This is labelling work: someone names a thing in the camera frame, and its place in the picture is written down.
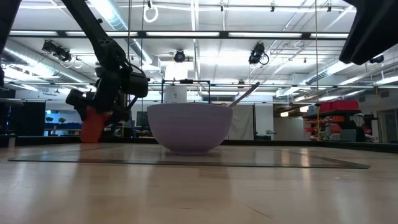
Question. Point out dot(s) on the black dome security camera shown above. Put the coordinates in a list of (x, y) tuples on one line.
[(377, 59)]

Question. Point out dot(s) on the red storage bin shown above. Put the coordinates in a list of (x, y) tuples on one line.
[(339, 105)]

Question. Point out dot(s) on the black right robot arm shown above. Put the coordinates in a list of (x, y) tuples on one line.
[(370, 28)]

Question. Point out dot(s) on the clear mat with black border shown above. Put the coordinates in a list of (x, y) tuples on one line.
[(186, 163)]

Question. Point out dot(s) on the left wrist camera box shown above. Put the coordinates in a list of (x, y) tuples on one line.
[(77, 101)]

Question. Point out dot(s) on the orange plastic cup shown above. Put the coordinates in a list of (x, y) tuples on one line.
[(91, 130)]

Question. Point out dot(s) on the white pillar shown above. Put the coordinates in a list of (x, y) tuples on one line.
[(175, 95)]

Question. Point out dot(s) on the dark partition panel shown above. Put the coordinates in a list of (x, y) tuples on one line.
[(25, 118)]

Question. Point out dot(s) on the small dark monitor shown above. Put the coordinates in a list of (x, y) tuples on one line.
[(142, 118)]

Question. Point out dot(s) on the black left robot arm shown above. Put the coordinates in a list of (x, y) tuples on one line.
[(102, 40)]

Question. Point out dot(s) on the black ceiling camera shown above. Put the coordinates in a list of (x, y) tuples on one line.
[(57, 51), (256, 53), (179, 56)]

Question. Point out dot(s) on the shelf with orange bins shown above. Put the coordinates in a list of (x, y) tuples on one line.
[(335, 124)]

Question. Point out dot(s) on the white hanging screen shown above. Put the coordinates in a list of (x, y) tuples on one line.
[(242, 124)]

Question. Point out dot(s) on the lavender bowl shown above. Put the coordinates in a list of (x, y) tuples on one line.
[(189, 127)]

